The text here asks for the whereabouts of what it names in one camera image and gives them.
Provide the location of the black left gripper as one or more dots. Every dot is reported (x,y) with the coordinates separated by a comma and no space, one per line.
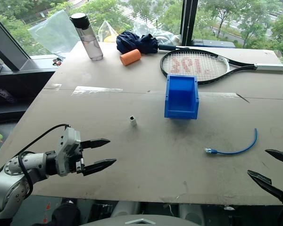
(77,160)

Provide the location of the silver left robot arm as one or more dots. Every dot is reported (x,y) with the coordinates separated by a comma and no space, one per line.
(9,179)

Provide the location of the small white adapter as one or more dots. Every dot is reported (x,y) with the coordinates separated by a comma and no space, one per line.
(133,121)

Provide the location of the dark rounded shape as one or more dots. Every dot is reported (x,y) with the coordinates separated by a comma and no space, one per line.
(66,214)

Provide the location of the silver robot torso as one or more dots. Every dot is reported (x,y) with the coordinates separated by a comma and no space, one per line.
(141,220)

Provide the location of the blue plastic storage bin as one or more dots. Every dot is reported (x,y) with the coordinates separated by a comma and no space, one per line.
(181,99)

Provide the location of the red black small object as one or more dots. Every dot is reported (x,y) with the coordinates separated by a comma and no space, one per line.
(57,61)

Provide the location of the orange foam cylinder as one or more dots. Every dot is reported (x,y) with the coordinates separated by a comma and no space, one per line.
(130,57)

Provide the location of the clear water bottle black cap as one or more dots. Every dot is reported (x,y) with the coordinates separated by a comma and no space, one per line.
(88,37)

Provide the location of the navy blue folded umbrella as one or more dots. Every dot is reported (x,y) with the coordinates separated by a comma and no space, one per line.
(136,43)

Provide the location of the clear bag with yellow item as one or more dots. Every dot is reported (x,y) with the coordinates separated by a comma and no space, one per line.
(107,33)

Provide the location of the black white tennis racket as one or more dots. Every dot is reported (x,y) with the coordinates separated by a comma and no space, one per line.
(198,64)

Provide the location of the crumpled clear plastic bag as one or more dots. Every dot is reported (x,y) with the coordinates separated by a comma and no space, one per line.
(153,30)

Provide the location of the blue flat folder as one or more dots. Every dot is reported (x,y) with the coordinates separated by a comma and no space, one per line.
(214,43)

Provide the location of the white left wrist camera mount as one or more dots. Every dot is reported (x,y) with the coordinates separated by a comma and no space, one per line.
(67,150)

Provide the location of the slanted grey window frame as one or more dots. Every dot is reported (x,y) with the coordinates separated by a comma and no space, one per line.
(7,44)

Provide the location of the black window frame post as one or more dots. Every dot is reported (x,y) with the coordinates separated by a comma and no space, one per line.
(188,21)

